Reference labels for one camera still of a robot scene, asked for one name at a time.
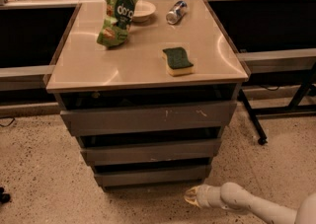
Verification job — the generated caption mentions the grey drawer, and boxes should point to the grey drawer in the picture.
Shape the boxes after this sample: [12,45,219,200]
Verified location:
[79,127,222,166]
[94,158,212,187]
[61,84,239,136]

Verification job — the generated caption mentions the white bowl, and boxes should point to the white bowl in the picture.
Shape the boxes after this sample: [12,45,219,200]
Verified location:
[132,1,156,23]

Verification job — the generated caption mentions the grey drawer cabinet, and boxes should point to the grey drawer cabinet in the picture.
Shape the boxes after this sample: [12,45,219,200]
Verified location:
[45,0,249,192]

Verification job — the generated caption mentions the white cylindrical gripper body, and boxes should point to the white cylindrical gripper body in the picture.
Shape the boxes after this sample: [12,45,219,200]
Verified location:
[197,185,228,210]

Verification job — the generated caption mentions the black object on floor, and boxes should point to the black object on floor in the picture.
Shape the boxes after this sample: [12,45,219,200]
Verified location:
[0,187,11,204]

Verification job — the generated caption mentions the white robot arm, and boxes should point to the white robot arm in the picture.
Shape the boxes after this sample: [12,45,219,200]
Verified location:
[185,183,316,224]

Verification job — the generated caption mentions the black floor cable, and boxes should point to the black floor cable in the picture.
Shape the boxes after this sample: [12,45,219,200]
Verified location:
[0,117,17,128]

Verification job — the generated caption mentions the green chip bag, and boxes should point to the green chip bag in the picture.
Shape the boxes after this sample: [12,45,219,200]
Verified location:
[97,0,138,47]

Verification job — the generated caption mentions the grey top drawer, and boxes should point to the grey top drawer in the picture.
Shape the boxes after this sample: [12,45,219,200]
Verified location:
[61,84,239,136]

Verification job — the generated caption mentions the silver soda can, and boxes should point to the silver soda can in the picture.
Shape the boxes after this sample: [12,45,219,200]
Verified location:
[166,0,188,25]

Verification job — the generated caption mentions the black metal table leg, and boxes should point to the black metal table leg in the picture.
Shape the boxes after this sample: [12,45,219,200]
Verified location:
[238,90,268,145]

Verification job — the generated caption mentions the grey middle drawer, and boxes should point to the grey middle drawer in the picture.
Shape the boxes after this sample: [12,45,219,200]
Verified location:
[79,127,222,166]

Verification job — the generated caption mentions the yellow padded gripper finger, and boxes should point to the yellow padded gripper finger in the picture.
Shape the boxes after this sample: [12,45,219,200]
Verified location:
[184,186,200,207]

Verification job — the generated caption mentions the yellow green sponge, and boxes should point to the yellow green sponge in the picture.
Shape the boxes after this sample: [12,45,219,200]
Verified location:
[163,47,194,77]

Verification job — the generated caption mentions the grey bottom drawer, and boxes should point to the grey bottom drawer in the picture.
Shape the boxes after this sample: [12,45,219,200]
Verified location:
[94,158,212,187]

